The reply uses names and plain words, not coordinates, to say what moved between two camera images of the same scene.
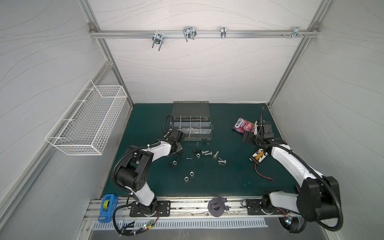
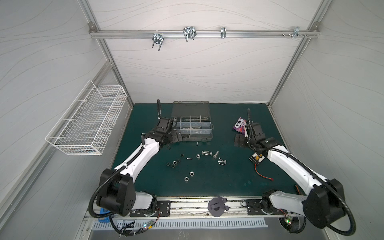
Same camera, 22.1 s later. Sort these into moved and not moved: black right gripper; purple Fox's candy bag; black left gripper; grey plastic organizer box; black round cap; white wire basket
Moved: black left gripper; black right gripper
Not moved: grey plastic organizer box; purple Fox's candy bag; white wire basket; black round cap
